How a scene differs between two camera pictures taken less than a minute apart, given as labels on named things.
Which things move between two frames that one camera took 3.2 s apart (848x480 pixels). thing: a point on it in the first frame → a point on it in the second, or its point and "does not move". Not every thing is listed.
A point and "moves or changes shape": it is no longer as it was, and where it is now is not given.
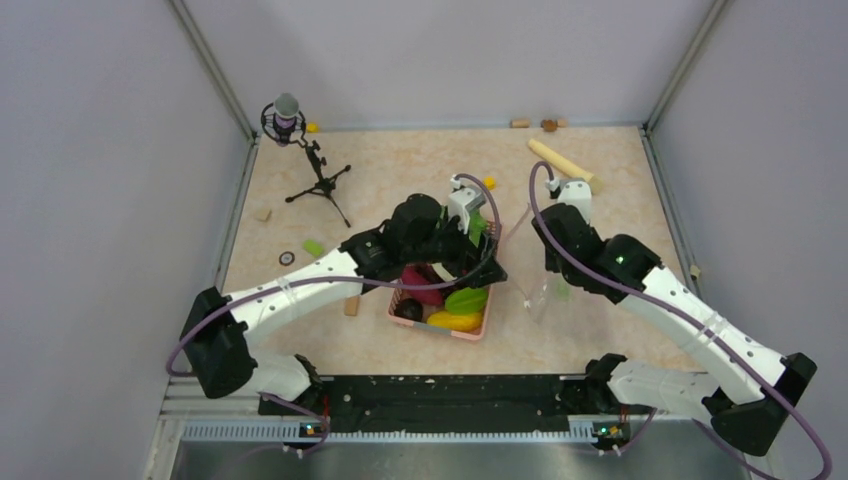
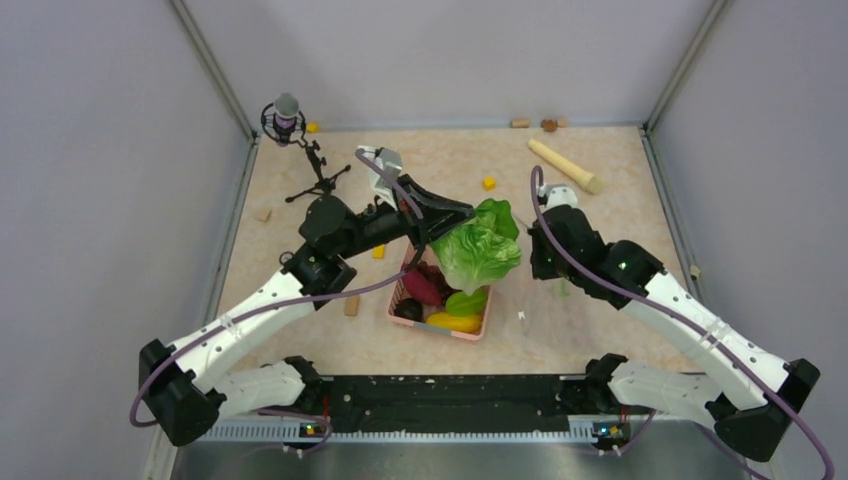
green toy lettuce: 477,225 moves or changes shape
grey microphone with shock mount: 282,121 does not move
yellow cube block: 490,182 does not move
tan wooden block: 351,305 does not move
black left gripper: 469,258 → 440,213
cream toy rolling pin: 569,165 does not move
